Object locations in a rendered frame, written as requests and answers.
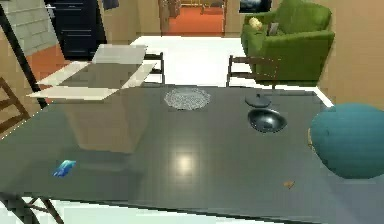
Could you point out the dark grey glossy table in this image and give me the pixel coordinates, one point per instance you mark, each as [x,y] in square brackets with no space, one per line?
[206,160]

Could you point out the dark grey round lid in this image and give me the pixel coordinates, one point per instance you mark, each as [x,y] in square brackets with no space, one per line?
[257,100]

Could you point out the grey round woven mat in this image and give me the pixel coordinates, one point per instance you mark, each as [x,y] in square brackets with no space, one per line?
[187,98]

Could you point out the small blue object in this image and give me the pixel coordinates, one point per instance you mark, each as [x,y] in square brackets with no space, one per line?
[64,168]

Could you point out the teal round vase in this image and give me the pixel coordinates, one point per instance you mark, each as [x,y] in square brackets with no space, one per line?
[350,140]

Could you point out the black slanted pole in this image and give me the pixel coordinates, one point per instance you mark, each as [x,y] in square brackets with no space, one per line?
[20,53]

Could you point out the open cardboard box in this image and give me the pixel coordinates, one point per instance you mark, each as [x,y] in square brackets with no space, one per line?
[103,100]

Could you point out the black chest of drawers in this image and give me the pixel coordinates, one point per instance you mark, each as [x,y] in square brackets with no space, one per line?
[76,28]

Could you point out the small brown crumb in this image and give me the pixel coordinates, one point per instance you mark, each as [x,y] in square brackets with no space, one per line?
[288,184]

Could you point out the black bowl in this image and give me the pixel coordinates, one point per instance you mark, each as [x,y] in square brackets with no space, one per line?
[266,120]

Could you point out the dark wooden chair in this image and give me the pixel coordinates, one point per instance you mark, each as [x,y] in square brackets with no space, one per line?
[253,68]
[157,65]

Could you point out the green armchair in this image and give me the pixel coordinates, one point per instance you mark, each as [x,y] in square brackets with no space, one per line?
[293,46]

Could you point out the brown wooden chair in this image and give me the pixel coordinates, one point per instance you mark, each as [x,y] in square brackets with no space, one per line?
[10,106]

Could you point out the dark framed picture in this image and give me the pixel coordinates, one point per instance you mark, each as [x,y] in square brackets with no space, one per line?
[255,5]

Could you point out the yellow round cushion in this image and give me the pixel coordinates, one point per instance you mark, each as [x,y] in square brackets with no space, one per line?
[255,23]

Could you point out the grey book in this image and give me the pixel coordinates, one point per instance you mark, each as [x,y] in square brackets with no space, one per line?
[274,29]

